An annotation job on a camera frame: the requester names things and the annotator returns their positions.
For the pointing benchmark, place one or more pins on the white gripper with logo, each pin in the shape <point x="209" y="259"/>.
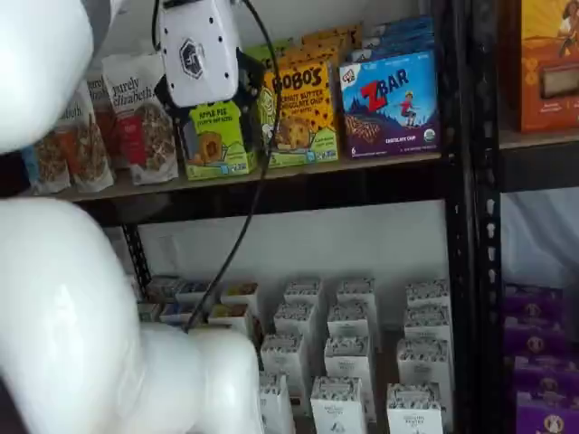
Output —
<point x="199" y="54"/>

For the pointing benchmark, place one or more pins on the green Bobo's apple pie box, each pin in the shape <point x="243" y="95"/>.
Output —
<point x="217" y="144"/>
<point x="282" y="44"/>
<point x="267" y="50"/>

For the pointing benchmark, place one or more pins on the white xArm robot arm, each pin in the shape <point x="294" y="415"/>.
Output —
<point x="45" y="294"/>

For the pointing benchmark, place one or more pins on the yellow Bobo's peanut butter box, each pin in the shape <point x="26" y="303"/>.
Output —
<point x="312" y="55"/>
<point x="298" y="126"/>
<point x="325" y="41"/>
<point x="335" y="29"/>

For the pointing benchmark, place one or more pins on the wooden shelf board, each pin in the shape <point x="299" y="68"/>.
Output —
<point x="362" y="162"/>
<point x="543" y="139"/>

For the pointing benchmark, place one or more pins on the blue Zbar chocolate chip box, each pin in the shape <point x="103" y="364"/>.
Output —
<point x="402" y="37"/>
<point x="407" y="47"/>
<point x="389" y="113"/>
<point x="405" y="25"/>

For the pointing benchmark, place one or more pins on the small blue white box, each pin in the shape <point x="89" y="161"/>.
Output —
<point x="176" y="312"/>
<point x="192" y="289"/>

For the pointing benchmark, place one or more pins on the small yellow white box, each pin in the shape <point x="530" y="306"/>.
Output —
<point x="240" y="294"/>
<point x="230" y="316"/>

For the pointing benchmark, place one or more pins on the small green white box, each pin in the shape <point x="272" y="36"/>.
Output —
<point x="148" y="312"/>

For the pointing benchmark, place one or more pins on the white cartons on lower shelf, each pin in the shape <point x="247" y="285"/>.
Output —
<point x="386" y="361"/>

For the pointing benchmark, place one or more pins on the large orange cardboard box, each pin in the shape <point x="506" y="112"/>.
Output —
<point x="552" y="45"/>

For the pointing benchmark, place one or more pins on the purple snack box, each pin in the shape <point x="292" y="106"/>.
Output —
<point x="534" y="300"/>
<point x="536" y="336"/>
<point x="547" y="416"/>
<point x="547" y="375"/>

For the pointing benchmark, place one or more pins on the red label granola bag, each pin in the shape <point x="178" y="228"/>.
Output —
<point x="135" y="135"/>

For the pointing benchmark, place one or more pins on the orange label granola bag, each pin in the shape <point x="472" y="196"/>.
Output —
<point x="101" y="126"/>
<point x="86" y="149"/>

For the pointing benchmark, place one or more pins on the white granola bag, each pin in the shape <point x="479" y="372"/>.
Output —
<point x="47" y="163"/>

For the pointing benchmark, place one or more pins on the white organic pantry carton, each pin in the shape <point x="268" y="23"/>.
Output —
<point x="303" y="291"/>
<point x="423" y="361"/>
<point x="282" y="357"/>
<point x="357" y="291"/>
<point x="414" y="413"/>
<point x="427" y="294"/>
<point x="337" y="411"/>
<point x="346" y="361"/>
<point x="278" y="407"/>
<point x="348" y="323"/>
<point x="294" y="321"/>
<point x="427" y="325"/>

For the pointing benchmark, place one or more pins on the white plastic sheet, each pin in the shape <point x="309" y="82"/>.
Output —
<point x="538" y="235"/>

